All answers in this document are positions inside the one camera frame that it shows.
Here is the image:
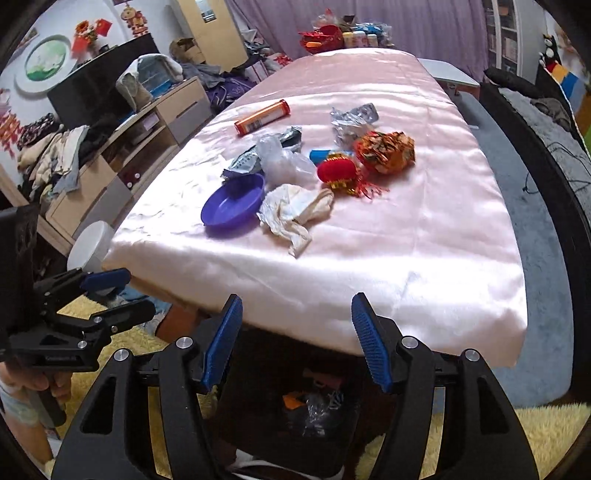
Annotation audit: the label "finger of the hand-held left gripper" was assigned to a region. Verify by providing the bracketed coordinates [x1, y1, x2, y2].
[9, 302, 158, 371]
[34, 268, 133, 320]

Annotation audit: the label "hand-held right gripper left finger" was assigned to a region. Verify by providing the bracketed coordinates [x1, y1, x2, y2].
[51, 293, 244, 480]

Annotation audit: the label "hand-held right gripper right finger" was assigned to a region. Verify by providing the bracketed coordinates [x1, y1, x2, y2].
[351, 292, 540, 480]

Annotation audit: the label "black bin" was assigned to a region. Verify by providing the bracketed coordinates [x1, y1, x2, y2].
[216, 355, 372, 467]

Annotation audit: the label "purple plastic bowl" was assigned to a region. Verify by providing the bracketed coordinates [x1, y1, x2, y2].
[201, 173, 267, 229]

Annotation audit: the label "white tissue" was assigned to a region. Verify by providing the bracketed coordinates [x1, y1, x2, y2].
[257, 184, 335, 257]

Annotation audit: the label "red lantern ornament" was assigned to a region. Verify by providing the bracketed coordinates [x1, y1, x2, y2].
[316, 154, 387, 200]

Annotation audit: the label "clear plastic bag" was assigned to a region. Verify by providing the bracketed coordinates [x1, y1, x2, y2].
[255, 134, 318, 185]

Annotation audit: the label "silver foil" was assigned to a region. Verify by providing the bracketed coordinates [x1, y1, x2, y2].
[330, 108, 376, 146]

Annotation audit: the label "dark silver snack wrapper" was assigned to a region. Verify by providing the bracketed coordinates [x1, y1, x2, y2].
[276, 126, 304, 151]

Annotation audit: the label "orange tablet tube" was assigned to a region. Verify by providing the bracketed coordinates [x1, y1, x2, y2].
[234, 100, 291, 138]

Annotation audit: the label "person's left hand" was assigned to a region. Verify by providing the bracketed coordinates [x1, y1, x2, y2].
[0, 364, 72, 404]

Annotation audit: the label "white round bin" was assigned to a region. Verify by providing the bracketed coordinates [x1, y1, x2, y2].
[67, 220, 116, 274]

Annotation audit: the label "pink satin tablecloth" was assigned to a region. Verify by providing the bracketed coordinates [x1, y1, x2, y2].
[102, 48, 528, 369]

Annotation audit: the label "crumpled clear plastic wrap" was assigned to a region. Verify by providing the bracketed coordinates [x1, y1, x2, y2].
[300, 390, 346, 437]

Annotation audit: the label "pile of clothes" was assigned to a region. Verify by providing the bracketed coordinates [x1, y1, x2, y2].
[16, 113, 110, 197]

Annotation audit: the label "patterned shorts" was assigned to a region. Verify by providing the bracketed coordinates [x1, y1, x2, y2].
[0, 381, 43, 426]

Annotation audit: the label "wooden television cabinet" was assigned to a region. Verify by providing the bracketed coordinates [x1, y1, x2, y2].
[39, 76, 213, 245]

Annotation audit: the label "person's leg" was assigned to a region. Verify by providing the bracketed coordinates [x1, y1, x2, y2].
[8, 418, 54, 468]

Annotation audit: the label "grey rug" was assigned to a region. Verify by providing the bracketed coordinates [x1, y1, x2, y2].
[455, 92, 575, 409]

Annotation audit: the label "black television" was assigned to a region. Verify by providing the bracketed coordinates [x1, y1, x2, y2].
[46, 34, 160, 130]

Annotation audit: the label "cloth-covered blue cage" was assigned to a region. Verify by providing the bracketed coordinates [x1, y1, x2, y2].
[115, 54, 184, 110]

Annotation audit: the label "purple bag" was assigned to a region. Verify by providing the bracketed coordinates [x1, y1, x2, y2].
[205, 76, 254, 112]

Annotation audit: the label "cardboard box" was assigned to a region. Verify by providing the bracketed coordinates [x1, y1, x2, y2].
[170, 38, 206, 66]

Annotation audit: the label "sunflower and red flag decoration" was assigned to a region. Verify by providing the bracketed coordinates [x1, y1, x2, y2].
[71, 18, 112, 55]

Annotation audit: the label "black sofa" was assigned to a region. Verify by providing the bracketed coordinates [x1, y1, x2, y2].
[480, 65, 591, 407]

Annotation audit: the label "hanging doll ornament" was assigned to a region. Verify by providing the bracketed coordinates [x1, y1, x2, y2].
[121, 1, 147, 35]

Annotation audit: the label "white and red shopping bag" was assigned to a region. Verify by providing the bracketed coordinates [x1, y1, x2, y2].
[250, 54, 283, 83]

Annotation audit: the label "grey fluffy sofa blanket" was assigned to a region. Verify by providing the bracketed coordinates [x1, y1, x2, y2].
[499, 87, 591, 195]

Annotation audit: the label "cream standing air conditioner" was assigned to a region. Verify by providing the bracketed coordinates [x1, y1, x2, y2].
[178, 0, 250, 70]

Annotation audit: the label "small white folding table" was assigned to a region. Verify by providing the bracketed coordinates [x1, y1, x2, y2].
[418, 59, 481, 95]

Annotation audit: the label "dark garment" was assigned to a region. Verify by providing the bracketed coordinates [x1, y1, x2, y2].
[531, 98, 574, 129]

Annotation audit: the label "black pillow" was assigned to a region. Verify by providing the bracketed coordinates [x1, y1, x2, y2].
[484, 67, 533, 89]

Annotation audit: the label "row of white bottles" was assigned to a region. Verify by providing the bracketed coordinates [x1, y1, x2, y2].
[344, 31, 380, 48]

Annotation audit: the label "red basket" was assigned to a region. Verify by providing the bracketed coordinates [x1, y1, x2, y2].
[299, 25, 345, 53]

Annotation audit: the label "purple curtain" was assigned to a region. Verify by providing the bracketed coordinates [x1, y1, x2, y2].
[226, 0, 490, 81]

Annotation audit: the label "striped knitted blanket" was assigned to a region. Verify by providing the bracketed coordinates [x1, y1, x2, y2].
[547, 58, 591, 123]

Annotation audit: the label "white bookcase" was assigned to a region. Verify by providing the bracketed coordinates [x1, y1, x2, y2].
[482, 0, 523, 79]

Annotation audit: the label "black and white cat plush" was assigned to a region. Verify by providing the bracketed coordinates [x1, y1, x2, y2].
[539, 33, 562, 69]

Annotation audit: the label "red paper wall decoration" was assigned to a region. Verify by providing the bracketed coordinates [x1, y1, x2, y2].
[0, 88, 22, 158]

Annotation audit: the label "round green wall picture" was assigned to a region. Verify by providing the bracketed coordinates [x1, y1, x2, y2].
[14, 36, 73, 95]

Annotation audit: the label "black cable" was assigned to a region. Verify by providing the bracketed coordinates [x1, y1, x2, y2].
[522, 142, 583, 195]

